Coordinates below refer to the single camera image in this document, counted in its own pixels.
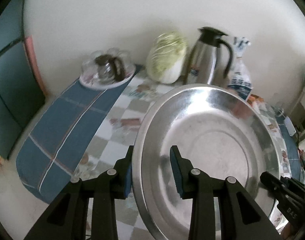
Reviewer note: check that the blue checkered tablecloth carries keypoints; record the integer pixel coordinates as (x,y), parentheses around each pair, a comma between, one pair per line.
(84,132)

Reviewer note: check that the large stainless steel basin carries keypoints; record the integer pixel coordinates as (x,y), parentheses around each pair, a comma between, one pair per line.
(219,133)

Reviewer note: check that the dark blue chair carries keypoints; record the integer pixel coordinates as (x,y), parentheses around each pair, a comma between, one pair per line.
(20,94)

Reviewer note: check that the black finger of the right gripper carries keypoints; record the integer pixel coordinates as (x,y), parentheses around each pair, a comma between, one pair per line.
(273,185)

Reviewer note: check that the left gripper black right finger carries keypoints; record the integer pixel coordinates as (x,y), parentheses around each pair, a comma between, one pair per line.
(219,201)

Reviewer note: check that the toast bread bag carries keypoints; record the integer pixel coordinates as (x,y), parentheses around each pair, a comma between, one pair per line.
(239,78)

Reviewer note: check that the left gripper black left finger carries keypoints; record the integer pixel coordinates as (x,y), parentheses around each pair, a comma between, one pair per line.
(66,216)

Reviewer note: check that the napa cabbage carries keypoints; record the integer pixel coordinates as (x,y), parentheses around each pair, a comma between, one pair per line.
(166,58)

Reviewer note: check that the stainless steel thermos jug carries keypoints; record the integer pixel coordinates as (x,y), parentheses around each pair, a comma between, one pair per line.
(205,56)

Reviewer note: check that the tray with glass cups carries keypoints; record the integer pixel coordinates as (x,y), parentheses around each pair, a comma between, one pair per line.
(107,69)

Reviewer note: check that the white power adapter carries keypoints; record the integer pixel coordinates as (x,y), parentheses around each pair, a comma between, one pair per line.
(289,126)

